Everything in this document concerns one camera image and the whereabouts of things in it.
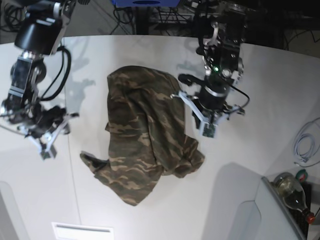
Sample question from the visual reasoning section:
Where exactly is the blue plastic bin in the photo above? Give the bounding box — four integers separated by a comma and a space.
111, 0, 180, 8

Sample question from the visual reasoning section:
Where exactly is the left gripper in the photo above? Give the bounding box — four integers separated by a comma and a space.
170, 82, 245, 138

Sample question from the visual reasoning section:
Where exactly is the clear plastic bottle red cap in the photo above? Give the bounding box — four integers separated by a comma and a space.
273, 172, 316, 224

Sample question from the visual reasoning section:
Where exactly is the green tape roll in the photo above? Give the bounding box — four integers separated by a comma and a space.
295, 169, 308, 183

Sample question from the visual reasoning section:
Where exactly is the white coiled cable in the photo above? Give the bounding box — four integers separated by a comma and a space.
292, 117, 320, 167

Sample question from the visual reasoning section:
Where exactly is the camouflage t-shirt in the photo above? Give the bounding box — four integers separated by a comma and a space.
80, 65, 205, 206

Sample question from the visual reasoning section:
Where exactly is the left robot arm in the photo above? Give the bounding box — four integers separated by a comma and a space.
171, 2, 250, 138

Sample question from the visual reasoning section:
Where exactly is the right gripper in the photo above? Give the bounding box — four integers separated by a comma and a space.
17, 104, 79, 160

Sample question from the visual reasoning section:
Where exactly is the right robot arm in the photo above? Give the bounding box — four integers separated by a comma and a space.
0, 0, 79, 160

